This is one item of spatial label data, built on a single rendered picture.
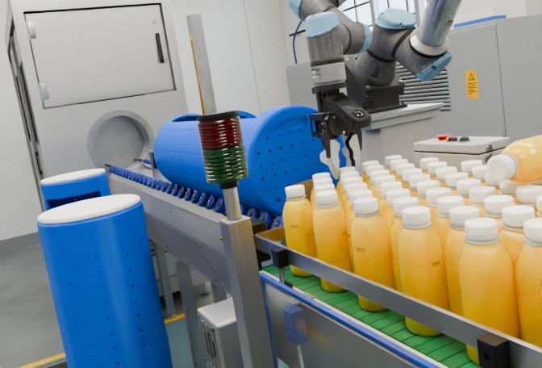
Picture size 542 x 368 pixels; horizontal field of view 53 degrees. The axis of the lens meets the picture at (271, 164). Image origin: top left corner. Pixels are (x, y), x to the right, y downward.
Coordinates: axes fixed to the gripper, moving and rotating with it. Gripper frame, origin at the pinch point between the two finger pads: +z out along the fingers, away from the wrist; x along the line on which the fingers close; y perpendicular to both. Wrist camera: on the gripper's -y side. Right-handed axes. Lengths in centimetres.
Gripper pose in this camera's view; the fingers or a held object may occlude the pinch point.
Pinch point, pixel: (347, 171)
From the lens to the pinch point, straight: 123.3
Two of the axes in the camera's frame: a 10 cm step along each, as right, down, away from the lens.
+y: -4.5, -0.6, 8.9
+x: -8.8, 2.0, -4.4
